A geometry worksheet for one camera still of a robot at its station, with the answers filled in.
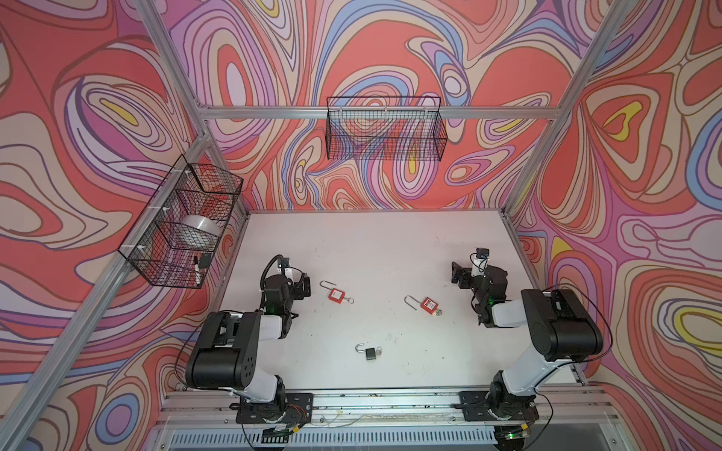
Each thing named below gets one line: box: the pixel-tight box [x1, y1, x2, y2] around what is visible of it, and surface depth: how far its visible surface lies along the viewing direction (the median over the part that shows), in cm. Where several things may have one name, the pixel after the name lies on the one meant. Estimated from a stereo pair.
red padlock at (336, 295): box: [318, 279, 346, 305], surface depth 95 cm
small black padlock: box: [355, 342, 377, 361], surface depth 84 cm
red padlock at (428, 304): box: [403, 295, 440, 315], surface depth 93 cm
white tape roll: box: [180, 214, 222, 238], surface depth 74 cm
